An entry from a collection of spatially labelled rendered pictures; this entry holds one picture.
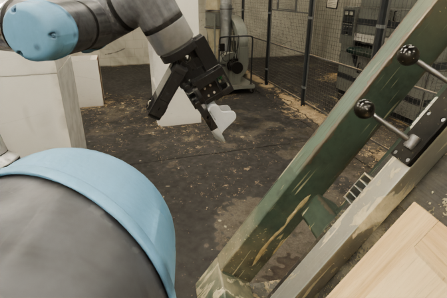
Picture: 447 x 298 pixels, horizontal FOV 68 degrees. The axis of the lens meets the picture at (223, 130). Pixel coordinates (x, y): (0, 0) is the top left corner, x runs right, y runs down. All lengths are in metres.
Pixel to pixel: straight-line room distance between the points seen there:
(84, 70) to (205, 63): 4.89
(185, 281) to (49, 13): 1.94
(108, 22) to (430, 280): 0.64
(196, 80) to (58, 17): 0.24
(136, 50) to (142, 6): 8.08
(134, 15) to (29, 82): 2.27
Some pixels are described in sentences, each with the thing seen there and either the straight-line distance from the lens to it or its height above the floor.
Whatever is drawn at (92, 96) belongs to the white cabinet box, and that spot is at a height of 0.17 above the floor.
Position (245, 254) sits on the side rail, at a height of 0.96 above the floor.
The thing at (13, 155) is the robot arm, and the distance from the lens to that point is 0.89.
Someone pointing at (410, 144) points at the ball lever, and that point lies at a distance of 0.69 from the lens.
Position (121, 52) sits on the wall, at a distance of 8.65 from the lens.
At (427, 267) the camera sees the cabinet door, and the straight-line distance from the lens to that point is 0.64.
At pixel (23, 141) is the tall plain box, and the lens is 2.98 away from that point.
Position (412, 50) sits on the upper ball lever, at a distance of 0.68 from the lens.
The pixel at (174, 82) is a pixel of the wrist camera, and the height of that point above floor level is 1.48.
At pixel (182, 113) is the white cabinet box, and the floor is 0.16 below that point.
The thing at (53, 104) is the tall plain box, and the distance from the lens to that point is 2.83.
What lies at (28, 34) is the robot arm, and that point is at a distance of 0.49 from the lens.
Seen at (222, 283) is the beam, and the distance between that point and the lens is 0.99.
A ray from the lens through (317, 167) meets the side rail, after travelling 0.90.
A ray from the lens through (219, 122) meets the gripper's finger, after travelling 0.65.
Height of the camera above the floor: 1.63
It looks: 22 degrees down
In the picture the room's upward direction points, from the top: straight up
